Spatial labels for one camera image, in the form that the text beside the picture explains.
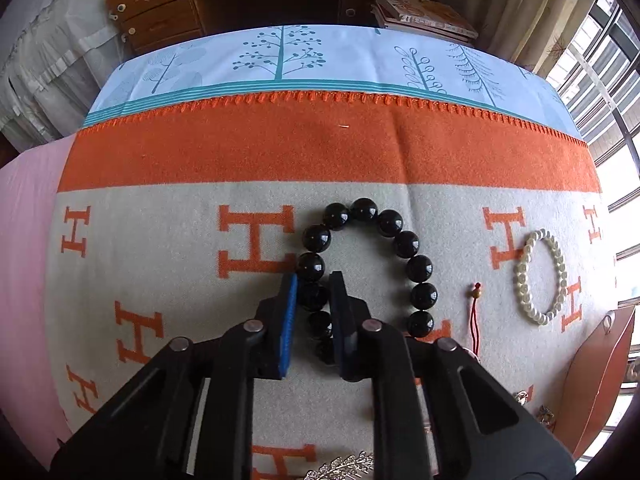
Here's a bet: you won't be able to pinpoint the black bead bracelet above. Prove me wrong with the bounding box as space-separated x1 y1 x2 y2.
295 197 440 366

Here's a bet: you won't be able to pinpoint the red cord bracelet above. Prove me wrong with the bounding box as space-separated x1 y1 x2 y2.
466 282 484 361

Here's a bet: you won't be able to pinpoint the white bead bracelet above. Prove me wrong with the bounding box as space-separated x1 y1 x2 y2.
513 227 570 326

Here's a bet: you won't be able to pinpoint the pink jewelry tray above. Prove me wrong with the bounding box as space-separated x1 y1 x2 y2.
553 307 634 458

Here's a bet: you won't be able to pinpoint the blue flower gold earring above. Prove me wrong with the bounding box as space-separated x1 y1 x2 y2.
535 405 556 431

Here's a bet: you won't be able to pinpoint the orange grey H-pattern blanket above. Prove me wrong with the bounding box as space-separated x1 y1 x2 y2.
44 90 616 476

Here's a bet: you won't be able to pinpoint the light blue printed bedsheet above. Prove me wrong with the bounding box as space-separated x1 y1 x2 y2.
84 25 579 138

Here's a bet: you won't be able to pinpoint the pink bedsheet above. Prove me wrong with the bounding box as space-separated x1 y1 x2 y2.
1 136 75 466

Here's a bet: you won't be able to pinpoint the stack of books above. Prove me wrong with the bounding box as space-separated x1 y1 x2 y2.
372 0 478 44

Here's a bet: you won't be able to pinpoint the white lace furniture cover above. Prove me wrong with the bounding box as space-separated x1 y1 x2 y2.
1 0 130 152

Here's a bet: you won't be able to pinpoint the beige curtain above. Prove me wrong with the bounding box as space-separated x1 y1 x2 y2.
440 0 596 78

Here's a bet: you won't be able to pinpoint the metal window security bars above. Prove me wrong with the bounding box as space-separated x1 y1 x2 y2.
548 0 639 307

